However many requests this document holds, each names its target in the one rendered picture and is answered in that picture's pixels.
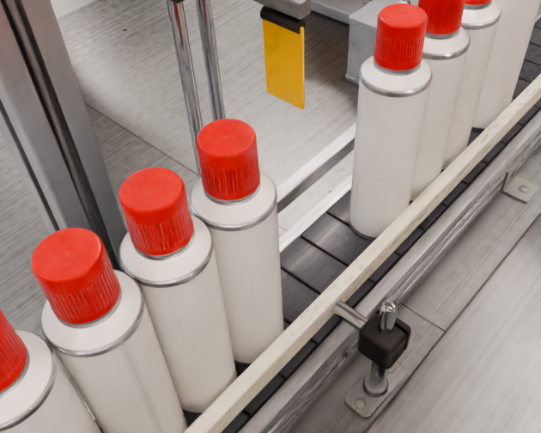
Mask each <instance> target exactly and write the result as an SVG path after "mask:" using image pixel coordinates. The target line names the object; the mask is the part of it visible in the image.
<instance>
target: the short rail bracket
mask: <svg viewBox="0 0 541 433"><path fill-rule="evenodd" d="M397 312H398V305H397V303H396V302H395V301H393V300H384V301H383V302H382V303H381V305H380V309H378V310H376V312H375V314H373V315H372V316H371V317H370V318H369V319H368V321H367V322H366V323H365V324H364V325H363V326H362V327H361V329H360V331H359V335H358V343H357V349H358V351H359V352H360V353H361V354H362V355H364V356H365V357H367V358H368V359H370V360H371V361H372V365H371V370H370V376H369V385H370V387H372V388H374V389H380V388H382V386H383V383H384V379H385V374H386V370H387V369H389V368H391V367H392V366H393V364H395V362H396V361H397V360H398V359H399V358H400V356H401V355H402V354H403V353H404V351H405V350H406V349H407V347H408V343H409V340H410V334H411V328H410V326H409V325H408V324H406V323H405V322H403V321H401V320H400V319H399V318H397Z"/></svg>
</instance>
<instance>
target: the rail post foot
mask: <svg viewBox="0 0 541 433"><path fill-rule="evenodd" d="M370 370H371V368H370V369H369V370H368V371H367V372H366V373H365V374H364V376H363V377H362V378H361V379H360V380H359V381H358V382H357V383H356V384H355V385H354V386H353V387H352V388H351V389H350V390H349V391H348V393H347V394H346V395H345V398H344V401H345V404H346V405H347V406H348V407H350V408H351V409H352V410H353V411H355V412H356V413H357V414H359V415H360V416H361V417H363V418H370V417H372V416H373V415H374V413H375V412H376V411H377V410H378V409H379V407H380V406H381V405H382V404H383V403H384V401H385V400H386V399H387V398H388V397H389V395H390V394H391V393H392V392H393V391H394V389H395V388H396V387H397V386H398V384H399V383H400V382H401V381H402V380H403V379H404V378H405V371H404V369H403V368H402V367H400V366H399V365H398V364H396V363H395V364H393V366H392V367H391V368H389V369H387V370H386V374H385V379H384V383H383V386H382V388H380V389H374V388H372V387H370V385H369V376H370Z"/></svg>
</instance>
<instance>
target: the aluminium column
mask: <svg viewBox="0 0 541 433"><path fill-rule="evenodd" d="M15 4H16V6H17V8H18V10H19V13H20V15H21V19H22V21H23V24H24V26H25V29H26V31H27V35H28V37H29V39H30V42H31V44H32V47H33V51H34V53H35V56H36V58H37V60H38V63H39V66H40V69H41V72H42V75H43V77H44V79H45V82H46V86H47V88H48V91H49V94H50V96H51V98H52V103H53V105H54V107H55V110H56V113H57V115H58V119H59V122H60V125H61V126H62V129H63V132H64V136H65V138H66V141H67V144H68V146H69V149H70V153H71V155H72V158H73V161H74V163H75V166H76V171H77V173H78V176H79V179H80V181H81V184H82V189H83V191H84V194H85V197H86V200H87V201H88V206H89V209H90V210H91V213H92V216H93V219H94V222H95V225H96V227H97V229H98V231H99V234H100V238H101V239H102V241H103V244H104V246H105V248H106V250H107V252H108V254H109V256H110V258H111V260H112V262H113V264H114V266H115V268H116V270H118V271H122V272H125V271H124V269H123V267H122V265H121V262H120V259H119V249H120V245H121V242H122V240H123V239H124V237H125V235H126V234H127V233H128V231H127V228H126V226H125V221H124V218H123V216H122V213H121V210H120V208H119V204H118V201H117V199H116V196H115V193H114V190H113V188H112V183H111V181H110V178H109V175H108V172H107V170H106V165H105V163H104V160H103V157H102V154H101V152H100V147H99V144H98V142H97V139H96V136H95V134H94V129H93V126H92V124H91V121H90V118H89V116H88V111H87V108H86V106H85V103H84V100H83V98H82V93H81V90H80V88H79V85H78V82H77V80H76V75H75V72H74V70H73V67H72V64H71V62H70V57H69V54H68V52H67V49H66V46H65V43H64V39H63V36H62V34H61V31H60V28H59V25H58V21H57V18H56V16H55V13H54V10H53V7H52V3H51V0H15ZM0 131H1V133H2V134H3V137H4V139H5V141H6V143H7V145H8V146H9V149H10V152H11V154H12V156H13V157H14V159H15V162H16V164H17V166H18V168H19V169H20V171H21V175H22V177H23V179H24V180H25V182H26V184H27V187H28V189H29V191H30V193H31V195H32V197H33V200H34V202H35V203H36V205H37V207H38V209H39V211H40V215H41V216H42V218H43V220H44V222H45V224H46V227H47V228H48V230H49V232H50V235H51V234H53V233H55V232H57V231H59V230H62V229H69V228H81V229H87V230H90V231H92V229H91V227H90V224H89V222H88V219H87V216H86V214H85V211H84V209H83V207H82V203H81V201H80V199H79V197H78V194H77V192H76V189H75V186H74V183H73V180H72V178H71V175H70V171H69V169H68V166H67V163H66V160H65V158H64V154H63V151H62V149H61V146H60V144H59V141H58V137H57V135H56V132H55V130H54V128H53V125H52V122H51V119H50V116H49V114H48V112H47V109H46V105H45V103H44V101H43V98H42V95H41V93H40V89H39V87H38V84H37V82H36V80H35V77H34V74H33V71H32V69H31V66H30V63H29V62H28V59H27V55H26V53H25V51H24V48H23V45H22V43H21V40H20V37H19V35H18V33H17V30H16V28H15V24H14V22H13V20H12V17H11V15H10V12H9V10H8V7H7V5H6V2H5V1H4V0H0ZM92 232H93V231H92Z"/></svg>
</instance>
